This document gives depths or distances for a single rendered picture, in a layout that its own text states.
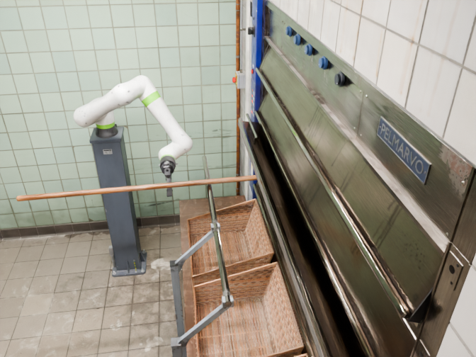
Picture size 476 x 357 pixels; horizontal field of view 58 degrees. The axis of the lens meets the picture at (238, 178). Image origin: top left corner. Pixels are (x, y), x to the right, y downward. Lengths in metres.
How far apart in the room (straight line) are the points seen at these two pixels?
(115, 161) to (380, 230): 2.23
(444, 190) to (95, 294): 2.98
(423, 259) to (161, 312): 2.52
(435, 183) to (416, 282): 0.23
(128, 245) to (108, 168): 0.70
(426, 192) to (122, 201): 2.54
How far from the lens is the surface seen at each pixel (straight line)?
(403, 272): 1.09
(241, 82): 3.13
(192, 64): 3.42
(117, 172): 3.11
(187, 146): 2.64
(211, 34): 3.38
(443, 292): 0.98
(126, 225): 3.37
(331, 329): 1.40
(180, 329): 2.60
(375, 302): 1.30
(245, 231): 2.99
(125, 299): 3.47
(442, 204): 0.96
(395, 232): 1.13
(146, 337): 3.20
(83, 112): 2.82
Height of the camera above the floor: 2.47
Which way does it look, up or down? 31 degrees down
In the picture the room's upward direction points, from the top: straight up
